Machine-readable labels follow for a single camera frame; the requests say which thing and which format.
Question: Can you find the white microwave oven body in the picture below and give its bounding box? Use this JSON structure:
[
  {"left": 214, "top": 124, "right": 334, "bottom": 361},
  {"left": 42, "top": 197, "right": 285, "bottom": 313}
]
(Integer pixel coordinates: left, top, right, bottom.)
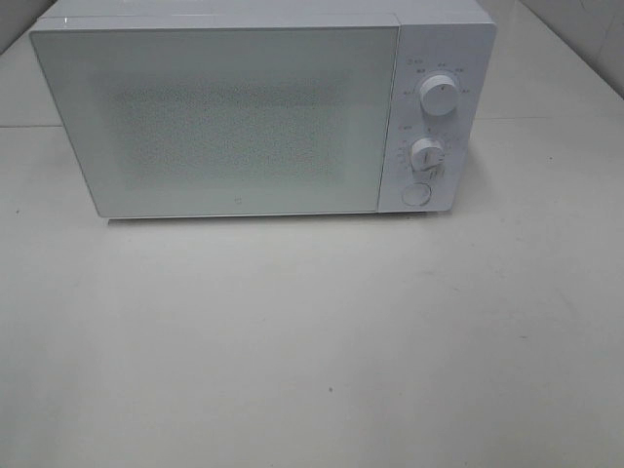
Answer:
[{"left": 29, "top": 1, "right": 497, "bottom": 216}]

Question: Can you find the upper white power knob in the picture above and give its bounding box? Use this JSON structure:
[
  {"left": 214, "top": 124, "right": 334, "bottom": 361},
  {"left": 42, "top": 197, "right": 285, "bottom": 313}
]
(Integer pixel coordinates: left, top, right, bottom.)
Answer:
[{"left": 417, "top": 70, "right": 459, "bottom": 117}]

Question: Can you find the white timer knob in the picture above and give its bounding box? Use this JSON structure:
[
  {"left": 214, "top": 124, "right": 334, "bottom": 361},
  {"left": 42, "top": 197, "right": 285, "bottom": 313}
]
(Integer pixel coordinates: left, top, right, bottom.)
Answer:
[{"left": 409, "top": 137, "right": 446, "bottom": 172}]

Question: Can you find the white microwave door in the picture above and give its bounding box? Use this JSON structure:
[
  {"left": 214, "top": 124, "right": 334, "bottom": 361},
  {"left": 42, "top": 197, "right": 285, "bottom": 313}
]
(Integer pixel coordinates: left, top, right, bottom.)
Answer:
[{"left": 31, "top": 27, "right": 398, "bottom": 218}]

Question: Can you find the round white door button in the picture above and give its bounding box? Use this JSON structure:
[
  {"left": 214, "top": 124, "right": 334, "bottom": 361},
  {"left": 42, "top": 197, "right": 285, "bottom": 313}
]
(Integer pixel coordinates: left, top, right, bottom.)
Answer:
[{"left": 401, "top": 182, "right": 432, "bottom": 207}]

